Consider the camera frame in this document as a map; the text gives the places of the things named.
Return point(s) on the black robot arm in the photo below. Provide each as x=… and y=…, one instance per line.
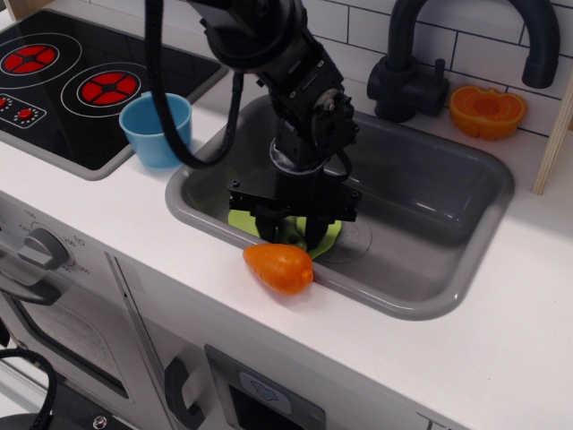
x=271, y=40

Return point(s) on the wooden side panel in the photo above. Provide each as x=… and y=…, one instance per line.
x=561, y=127

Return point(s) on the grey oven knob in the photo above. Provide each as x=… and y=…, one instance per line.
x=43, y=250

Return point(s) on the green plastic plate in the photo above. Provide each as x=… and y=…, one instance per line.
x=246, y=222

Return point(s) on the dark grey toy faucet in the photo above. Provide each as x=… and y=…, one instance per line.
x=401, y=90

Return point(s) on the blue plastic cup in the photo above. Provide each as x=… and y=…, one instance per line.
x=141, y=125

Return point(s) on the grey dishwasher panel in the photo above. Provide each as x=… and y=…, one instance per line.
x=251, y=400

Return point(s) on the orange toy carrot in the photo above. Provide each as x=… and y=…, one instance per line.
x=286, y=269

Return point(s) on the black toy stove top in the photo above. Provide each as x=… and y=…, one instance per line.
x=64, y=82

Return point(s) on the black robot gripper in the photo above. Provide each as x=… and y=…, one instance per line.
x=285, y=189

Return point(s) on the orange toy pumpkin half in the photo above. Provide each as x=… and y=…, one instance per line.
x=486, y=113

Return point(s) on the grey toy sink basin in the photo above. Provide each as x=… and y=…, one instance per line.
x=428, y=212

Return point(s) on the grey spatula green handle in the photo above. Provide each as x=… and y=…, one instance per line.
x=288, y=233

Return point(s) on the dark grey cabinet handle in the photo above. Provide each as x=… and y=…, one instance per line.
x=175, y=377

